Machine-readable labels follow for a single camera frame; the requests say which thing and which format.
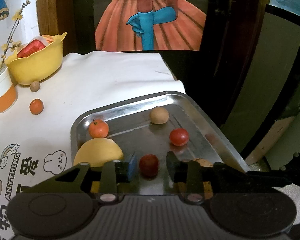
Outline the brown potato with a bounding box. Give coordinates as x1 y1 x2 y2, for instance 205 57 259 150
177 158 213 204

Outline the yellow plastic bowl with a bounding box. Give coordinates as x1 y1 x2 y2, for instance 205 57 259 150
5 32 67 86

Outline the small brown nut by bowl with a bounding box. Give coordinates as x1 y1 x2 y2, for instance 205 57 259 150
30 81 40 93

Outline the orange white cup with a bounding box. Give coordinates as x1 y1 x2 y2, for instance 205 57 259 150
0 64 17 113

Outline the yellow orange fruit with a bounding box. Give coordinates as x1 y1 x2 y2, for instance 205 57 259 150
73 138 124 167

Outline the tangerine with stem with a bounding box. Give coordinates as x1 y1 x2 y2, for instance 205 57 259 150
88 119 109 138

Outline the brown wooden frame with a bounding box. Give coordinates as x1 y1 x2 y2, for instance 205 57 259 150
36 0 59 35

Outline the red packet in bowl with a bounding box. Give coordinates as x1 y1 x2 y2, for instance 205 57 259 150
17 39 46 58

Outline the yellow flower twig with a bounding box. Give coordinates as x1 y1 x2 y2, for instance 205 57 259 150
0 0 31 70

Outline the white tablecloth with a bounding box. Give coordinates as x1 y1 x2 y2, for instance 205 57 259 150
0 52 185 239

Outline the silver metal tray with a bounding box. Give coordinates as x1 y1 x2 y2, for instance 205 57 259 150
71 91 250 195

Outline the red cherry tomato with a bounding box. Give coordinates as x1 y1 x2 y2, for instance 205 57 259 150
169 128 189 146
139 154 159 178

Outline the orange dress lady painting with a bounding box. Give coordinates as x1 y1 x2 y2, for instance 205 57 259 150
94 0 208 51

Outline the small tangerine on cloth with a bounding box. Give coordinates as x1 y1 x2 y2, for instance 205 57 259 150
29 99 44 115

